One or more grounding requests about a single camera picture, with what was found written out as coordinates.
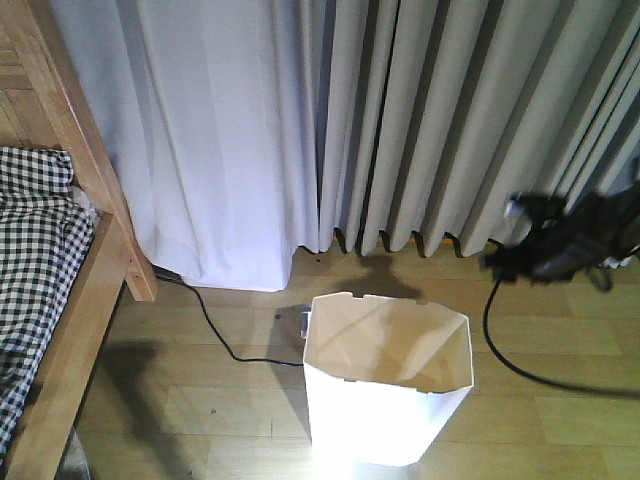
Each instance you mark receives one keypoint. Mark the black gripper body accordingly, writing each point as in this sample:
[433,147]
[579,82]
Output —
[543,256]

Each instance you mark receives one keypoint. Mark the white plastic trash bin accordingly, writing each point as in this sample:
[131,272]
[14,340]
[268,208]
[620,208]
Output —
[383,375]

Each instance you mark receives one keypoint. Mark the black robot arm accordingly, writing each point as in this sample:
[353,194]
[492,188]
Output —
[606,227]

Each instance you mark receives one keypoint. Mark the floor power socket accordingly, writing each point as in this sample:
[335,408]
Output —
[304,323]

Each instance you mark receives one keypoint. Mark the light blue curtain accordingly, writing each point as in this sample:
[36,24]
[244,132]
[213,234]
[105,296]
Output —
[241,131]

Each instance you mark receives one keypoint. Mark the black white checkered bedding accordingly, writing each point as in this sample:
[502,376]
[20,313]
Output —
[45,237]

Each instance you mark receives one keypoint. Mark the grey round rug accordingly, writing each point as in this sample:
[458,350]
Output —
[73,464]

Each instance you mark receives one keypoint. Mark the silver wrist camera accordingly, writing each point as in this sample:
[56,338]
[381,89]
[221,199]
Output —
[538,207]

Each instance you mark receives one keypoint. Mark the wooden bed frame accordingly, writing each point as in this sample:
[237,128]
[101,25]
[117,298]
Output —
[44,107]

